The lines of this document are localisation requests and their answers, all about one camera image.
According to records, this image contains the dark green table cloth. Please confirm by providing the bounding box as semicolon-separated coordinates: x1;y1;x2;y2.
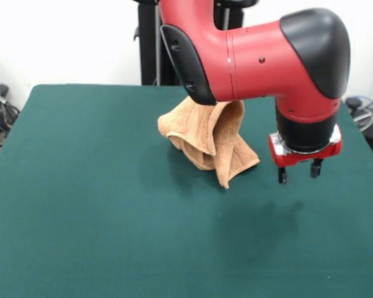
0;84;373;298

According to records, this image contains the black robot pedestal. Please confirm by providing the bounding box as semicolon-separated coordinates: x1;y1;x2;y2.
132;0;261;87

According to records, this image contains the orange terry towel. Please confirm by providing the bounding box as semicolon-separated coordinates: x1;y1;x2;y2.
157;99;261;189

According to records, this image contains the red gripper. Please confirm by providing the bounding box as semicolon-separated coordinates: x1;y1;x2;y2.
268;124;343;185

